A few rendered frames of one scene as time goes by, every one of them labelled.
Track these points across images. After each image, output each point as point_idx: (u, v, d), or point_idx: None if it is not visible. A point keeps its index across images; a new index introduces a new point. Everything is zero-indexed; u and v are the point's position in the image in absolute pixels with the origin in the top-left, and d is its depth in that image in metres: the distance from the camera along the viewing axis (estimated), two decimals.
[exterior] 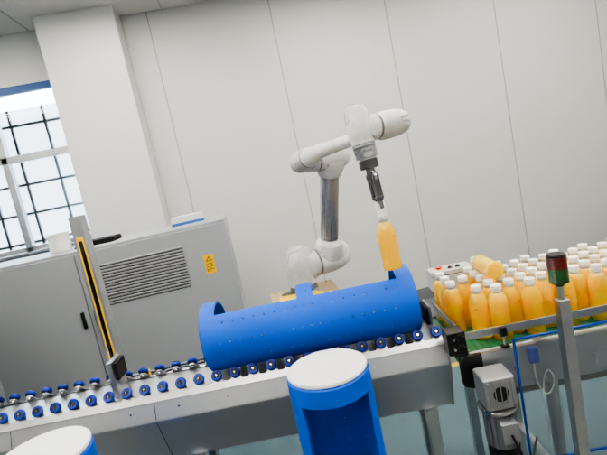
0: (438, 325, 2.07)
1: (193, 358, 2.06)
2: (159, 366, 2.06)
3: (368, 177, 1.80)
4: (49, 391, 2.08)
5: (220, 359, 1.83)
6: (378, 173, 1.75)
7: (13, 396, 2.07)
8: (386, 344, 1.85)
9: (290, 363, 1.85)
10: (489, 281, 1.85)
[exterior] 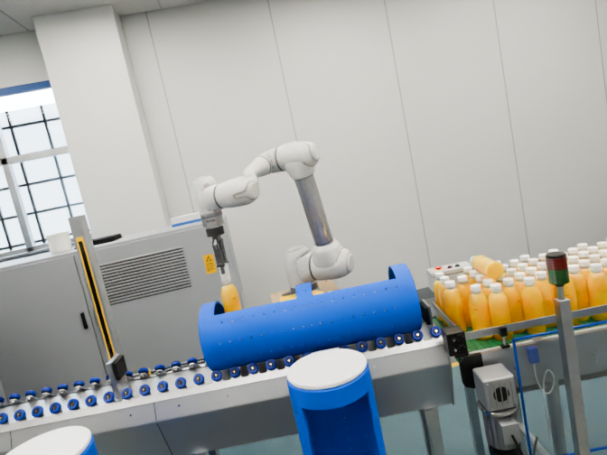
0: (438, 325, 2.07)
1: (193, 358, 2.06)
2: (159, 366, 2.06)
3: (212, 244, 1.93)
4: (49, 391, 2.08)
5: (220, 359, 1.83)
6: (217, 244, 1.88)
7: (13, 396, 2.07)
8: (386, 344, 1.85)
9: (290, 363, 1.85)
10: (489, 281, 1.85)
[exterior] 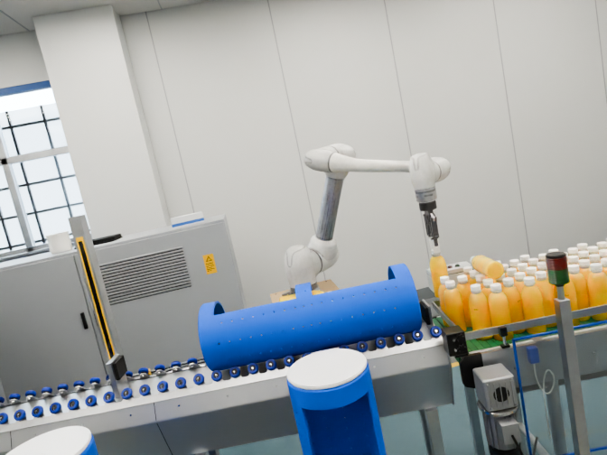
0: (438, 325, 2.07)
1: (193, 358, 2.06)
2: (159, 366, 2.06)
3: (425, 218, 2.04)
4: (49, 391, 2.08)
5: (220, 359, 1.83)
6: (435, 217, 1.99)
7: (13, 396, 2.07)
8: (386, 344, 1.85)
9: (290, 363, 1.85)
10: (489, 281, 1.85)
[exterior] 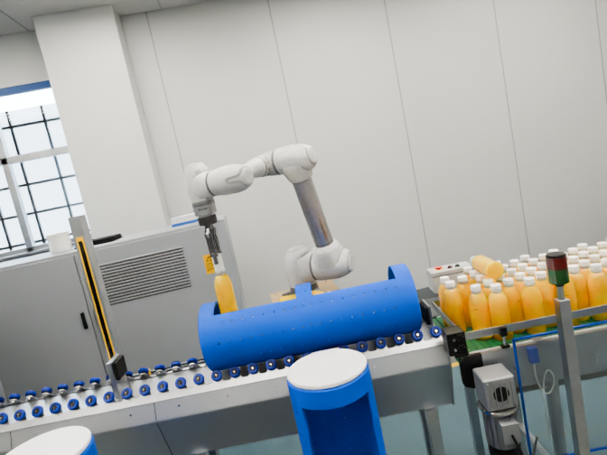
0: (438, 325, 2.07)
1: (193, 358, 2.06)
2: (159, 366, 2.06)
3: (205, 233, 1.86)
4: (49, 391, 2.08)
5: (220, 359, 1.83)
6: (210, 233, 1.81)
7: (13, 396, 2.07)
8: (386, 344, 1.85)
9: (290, 363, 1.85)
10: (489, 281, 1.85)
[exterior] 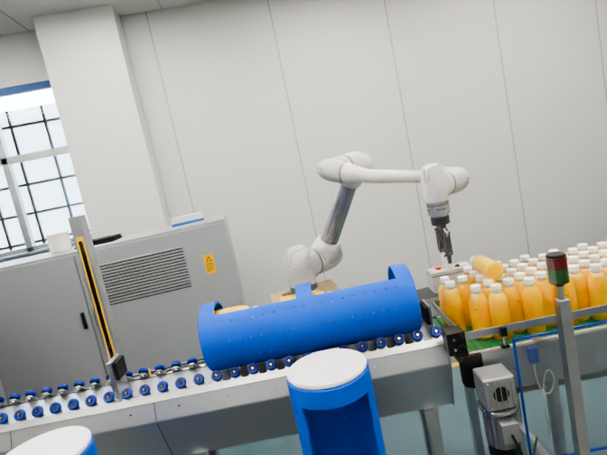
0: (438, 325, 2.07)
1: (193, 358, 2.06)
2: (159, 366, 2.06)
3: (438, 233, 1.89)
4: (49, 391, 2.08)
5: (220, 359, 1.83)
6: (449, 232, 1.84)
7: (13, 396, 2.07)
8: (386, 344, 1.85)
9: (290, 363, 1.85)
10: (489, 281, 1.85)
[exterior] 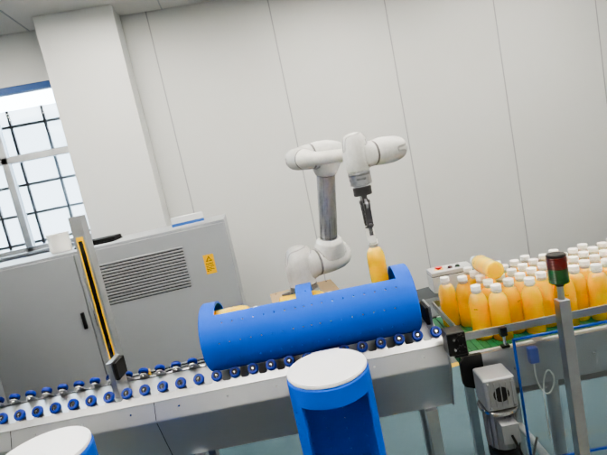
0: (438, 325, 2.07)
1: (193, 358, 2.06)
2: (159, 366, 2.06)
3: (360, 204, 1.85)
4: (49, 391, 2.08)
5: (220, 359, 1.83)
6: (369, 203, 1.80)
7: (13, 396, 2.07)
8: (386, 344, 1.85)
9: (290, 363, 1.85)
10: (489, 281, 1.85)
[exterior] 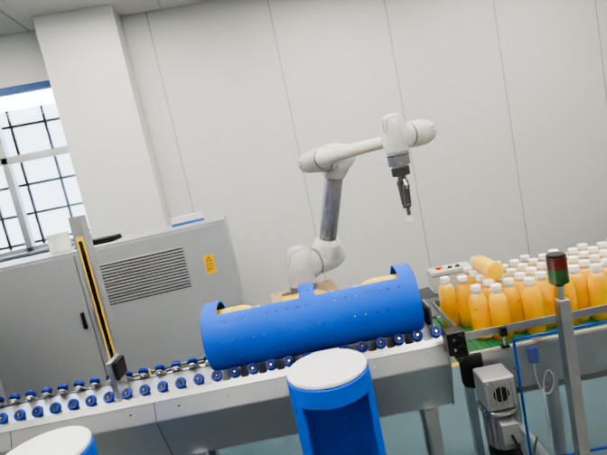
0: (438, 325, 2.07)
1: (193, 358, 2.06)
2: (159, 366, 2.06)
3: None
4: (49, 391, 2.08)
5: (222, 359, 1.83)
6: (396, 184, 1.96)
7: (13, 396, 2.07)
8: (385, 347, 1.85)
9: (288, 363, 1.85)
10: (489, 281, 1.85)
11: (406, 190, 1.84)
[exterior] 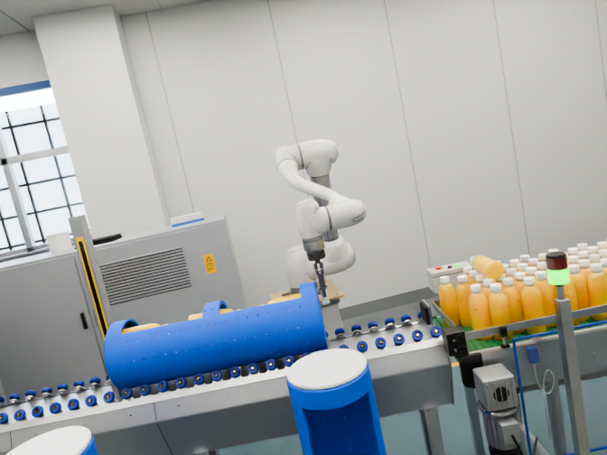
0: (438, 325, 2.07)
1: None
2: None
3: None
4: (49, 391, 2.08)
5: (126, 378, 1.84)
6: None
7: (13, 396, 2.07)
8: (384, 338, 1.86)
9: (285, 362, 1.86)
10: (489, 281, 1.85)
11: (319, 274, 1.89)
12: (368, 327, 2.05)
